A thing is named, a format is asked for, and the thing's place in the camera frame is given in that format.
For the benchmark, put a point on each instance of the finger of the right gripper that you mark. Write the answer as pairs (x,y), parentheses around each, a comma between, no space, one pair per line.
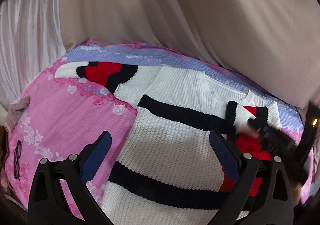
(273,140)

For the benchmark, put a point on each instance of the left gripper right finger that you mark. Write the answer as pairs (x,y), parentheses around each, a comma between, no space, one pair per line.
(278,204)

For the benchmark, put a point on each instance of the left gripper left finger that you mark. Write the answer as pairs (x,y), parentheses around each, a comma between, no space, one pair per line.
(47,202)

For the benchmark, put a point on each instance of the white red black knit sweater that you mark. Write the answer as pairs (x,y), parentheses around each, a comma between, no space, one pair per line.
(167,172)

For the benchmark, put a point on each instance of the dark-framed eyeglasses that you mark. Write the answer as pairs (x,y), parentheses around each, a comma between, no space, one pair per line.
(17,156)

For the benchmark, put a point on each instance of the pink floral bed sheet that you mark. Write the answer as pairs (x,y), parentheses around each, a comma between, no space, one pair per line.
(66,114)

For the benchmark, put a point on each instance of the beige crumpled cloth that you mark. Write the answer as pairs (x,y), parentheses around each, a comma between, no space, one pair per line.
(15,112)

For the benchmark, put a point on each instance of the white pleated curtain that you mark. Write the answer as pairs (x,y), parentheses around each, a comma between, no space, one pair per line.
(30,42)

